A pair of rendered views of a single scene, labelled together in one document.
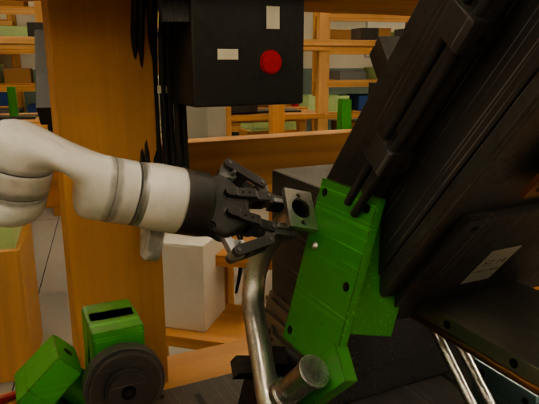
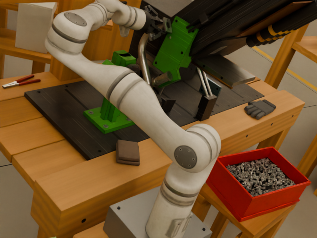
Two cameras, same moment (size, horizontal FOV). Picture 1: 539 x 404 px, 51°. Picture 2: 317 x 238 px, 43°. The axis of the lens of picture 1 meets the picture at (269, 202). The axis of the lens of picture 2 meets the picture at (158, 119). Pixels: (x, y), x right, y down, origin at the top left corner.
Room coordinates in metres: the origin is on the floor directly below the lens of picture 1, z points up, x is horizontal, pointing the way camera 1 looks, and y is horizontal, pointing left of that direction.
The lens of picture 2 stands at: (-0.67, 0.60, 1.74)
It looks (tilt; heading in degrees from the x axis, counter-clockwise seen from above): 32 degrees down; 332
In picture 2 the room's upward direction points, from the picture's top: 18 degrees clockwise
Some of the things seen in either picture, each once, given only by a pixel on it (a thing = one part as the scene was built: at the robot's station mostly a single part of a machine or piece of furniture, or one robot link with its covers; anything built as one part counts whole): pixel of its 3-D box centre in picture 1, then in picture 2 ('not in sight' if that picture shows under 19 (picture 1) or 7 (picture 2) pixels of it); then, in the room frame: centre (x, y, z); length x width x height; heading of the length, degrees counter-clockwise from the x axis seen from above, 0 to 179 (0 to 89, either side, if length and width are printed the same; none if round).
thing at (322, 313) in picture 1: (352, 269); (180, 46); (0.63, -0.10, 1.17); 0.13 x 0.12 x 0.20; 116
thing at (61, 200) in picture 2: not in sight; (204, 144); (0.47, -0.26, 0.82); 1.50 x 0.14 x 0.15; 116
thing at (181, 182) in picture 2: not in sight; (191, 160); (-0.04, 0.14, 1.19); 0.09 x 0.09 x 0.17; 39
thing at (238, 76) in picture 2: (468, 301); (206, 59); (0.67, -0.25, 1.11); 0.39 x 0.16 x 0.03; 26
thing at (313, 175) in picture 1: (374, 270); (169, 42); (0.89, -0.18, 1.07); 0.30 x 0.18 x 0.34; 116
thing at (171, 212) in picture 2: not in sight; (171, 208); (-0.04, 0.14, 1.03); 0.09 x 0.09 x 0.17; 25
